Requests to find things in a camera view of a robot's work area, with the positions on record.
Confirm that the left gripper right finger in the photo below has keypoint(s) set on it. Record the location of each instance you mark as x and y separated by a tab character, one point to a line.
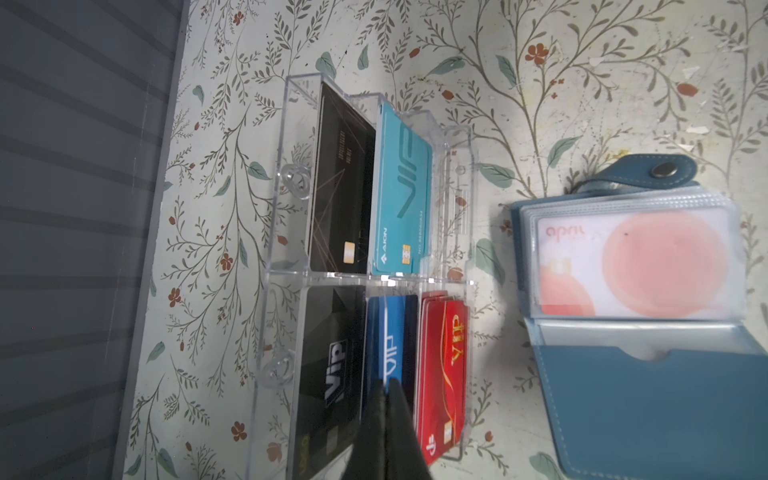
404	457

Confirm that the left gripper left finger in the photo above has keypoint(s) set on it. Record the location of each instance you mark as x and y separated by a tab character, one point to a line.
367	460

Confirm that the pink white circle card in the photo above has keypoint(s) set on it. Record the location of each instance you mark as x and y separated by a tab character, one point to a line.
665	264

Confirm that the black VIP card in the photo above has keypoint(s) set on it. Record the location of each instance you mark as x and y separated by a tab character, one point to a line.
329	393

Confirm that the red VIP card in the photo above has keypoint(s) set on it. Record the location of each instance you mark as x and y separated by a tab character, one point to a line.
442	374

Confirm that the blue VIP card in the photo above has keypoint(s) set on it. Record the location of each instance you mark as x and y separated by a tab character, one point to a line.
391	343

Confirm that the teal VIP card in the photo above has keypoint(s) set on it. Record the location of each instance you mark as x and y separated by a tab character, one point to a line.
402	207

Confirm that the black plain card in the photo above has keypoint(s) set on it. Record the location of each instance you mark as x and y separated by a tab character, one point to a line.
342	203

